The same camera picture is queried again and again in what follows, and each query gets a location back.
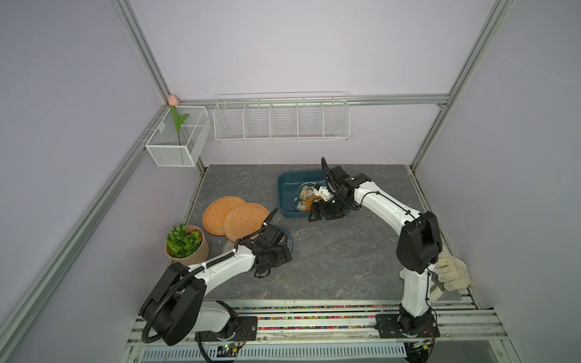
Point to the blue orange cats coaster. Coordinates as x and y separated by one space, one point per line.
305 195

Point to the front orange cork coaster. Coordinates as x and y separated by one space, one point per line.
240 221

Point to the back orange cork coaster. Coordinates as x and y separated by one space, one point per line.
214 216

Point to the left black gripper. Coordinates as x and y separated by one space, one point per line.
284 256

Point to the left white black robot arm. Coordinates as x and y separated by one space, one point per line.
177 306

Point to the artificial pink tulip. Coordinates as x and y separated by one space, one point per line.
173 102

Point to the small potted green plant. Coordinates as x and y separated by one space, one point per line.
186 244

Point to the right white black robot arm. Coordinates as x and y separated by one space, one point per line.
418 249

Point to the pale green bunny coaster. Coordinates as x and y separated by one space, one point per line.
228 246

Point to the white wire wall rack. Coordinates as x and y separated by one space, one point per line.
282 117

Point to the white mesh wall basket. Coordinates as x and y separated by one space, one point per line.
163 146

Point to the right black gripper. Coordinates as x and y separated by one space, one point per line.
324 212

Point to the teal plastic storage box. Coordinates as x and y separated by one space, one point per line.
288 183

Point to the orange cork coaster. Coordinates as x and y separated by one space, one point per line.
214 216
240 221

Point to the white green work glove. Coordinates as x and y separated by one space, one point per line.
448 274

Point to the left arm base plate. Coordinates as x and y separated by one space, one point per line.
240 328

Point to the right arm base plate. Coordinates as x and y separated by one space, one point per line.
395 325

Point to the blue orange animals coaster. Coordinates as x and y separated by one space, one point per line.
287 239

